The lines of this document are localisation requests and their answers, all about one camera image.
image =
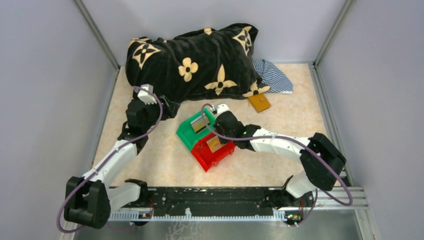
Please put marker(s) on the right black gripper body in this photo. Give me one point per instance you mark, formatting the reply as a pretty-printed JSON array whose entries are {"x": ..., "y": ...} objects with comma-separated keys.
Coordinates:
[{"x": 218, "y": 120}]

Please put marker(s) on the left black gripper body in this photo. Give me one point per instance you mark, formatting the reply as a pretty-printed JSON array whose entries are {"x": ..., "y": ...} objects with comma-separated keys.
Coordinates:
[{"x": 164, "y": 106}]

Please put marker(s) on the red plastic bin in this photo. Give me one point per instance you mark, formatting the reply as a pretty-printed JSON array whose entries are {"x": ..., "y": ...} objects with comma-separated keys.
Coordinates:
[{"x": 205, "y": 158}]

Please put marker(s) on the tan leather card holder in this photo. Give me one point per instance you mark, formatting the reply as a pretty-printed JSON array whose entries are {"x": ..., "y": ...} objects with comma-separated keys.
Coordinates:
[{"x": 259, "y": 102}]

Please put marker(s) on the green plastic bin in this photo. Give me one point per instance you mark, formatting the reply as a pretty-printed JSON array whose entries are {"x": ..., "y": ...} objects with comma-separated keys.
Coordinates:
[{"x": 187, "y": 135}]

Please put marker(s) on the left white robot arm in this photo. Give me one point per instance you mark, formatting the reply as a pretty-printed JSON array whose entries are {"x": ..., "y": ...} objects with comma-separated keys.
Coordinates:
[{"x": 90, "y": 199}]

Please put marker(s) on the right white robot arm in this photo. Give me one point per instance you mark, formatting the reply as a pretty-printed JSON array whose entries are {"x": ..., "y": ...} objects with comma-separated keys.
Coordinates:
[{"x": 322, "y": 162}]

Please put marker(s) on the gold card in red bin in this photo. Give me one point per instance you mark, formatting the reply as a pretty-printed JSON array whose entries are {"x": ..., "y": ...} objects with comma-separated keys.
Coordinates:
[{"x": 214, "y": 144}]

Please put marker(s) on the cards in green bin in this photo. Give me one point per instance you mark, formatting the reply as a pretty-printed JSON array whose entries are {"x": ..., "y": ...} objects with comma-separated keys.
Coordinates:
[{"x": 199, "y": 123}]

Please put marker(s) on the blue striped cloth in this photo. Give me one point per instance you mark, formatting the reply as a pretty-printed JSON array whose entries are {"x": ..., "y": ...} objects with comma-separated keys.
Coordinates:
[{"x": 273, "y": 77}]

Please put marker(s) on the black floral plush blanket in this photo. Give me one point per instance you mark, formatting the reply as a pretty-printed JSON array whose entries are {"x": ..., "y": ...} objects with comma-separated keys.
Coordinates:
[{"x": 204, "y": 64}]

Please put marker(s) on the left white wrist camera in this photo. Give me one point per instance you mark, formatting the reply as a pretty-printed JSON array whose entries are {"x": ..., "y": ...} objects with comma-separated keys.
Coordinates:
[{"x": 145, "y": 94}]

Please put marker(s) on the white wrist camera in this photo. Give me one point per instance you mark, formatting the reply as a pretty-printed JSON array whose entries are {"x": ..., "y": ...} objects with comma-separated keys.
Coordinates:
[
  {"x": 145, "y": 94},
  {"x": 221, "y": 108}
]

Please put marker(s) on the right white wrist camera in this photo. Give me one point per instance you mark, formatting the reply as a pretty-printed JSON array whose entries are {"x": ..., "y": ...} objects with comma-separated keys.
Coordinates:
[{"x": 221, "y": 108}]

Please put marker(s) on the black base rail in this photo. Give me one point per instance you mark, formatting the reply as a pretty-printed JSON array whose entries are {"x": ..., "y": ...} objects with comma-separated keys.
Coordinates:
[{"x": 216, "y": 202}]

